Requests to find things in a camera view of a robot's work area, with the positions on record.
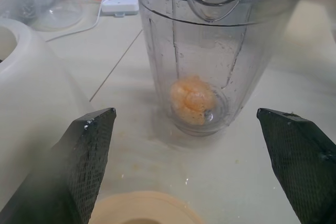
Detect beige round blender lid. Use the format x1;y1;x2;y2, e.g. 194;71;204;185
88;191;205;224

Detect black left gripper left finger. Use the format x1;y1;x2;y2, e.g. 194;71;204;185
0;107;117;224

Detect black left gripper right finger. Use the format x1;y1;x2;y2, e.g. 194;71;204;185
256;107;336;224

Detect white blender base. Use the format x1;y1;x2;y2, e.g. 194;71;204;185
0;17;92;209

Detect clear plastic blender jar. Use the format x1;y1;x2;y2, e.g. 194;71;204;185
133;0;316;137

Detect white power cable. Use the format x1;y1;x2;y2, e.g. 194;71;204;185
45;0;121;42

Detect peeled orange segments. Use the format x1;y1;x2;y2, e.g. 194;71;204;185
169;74;218;126

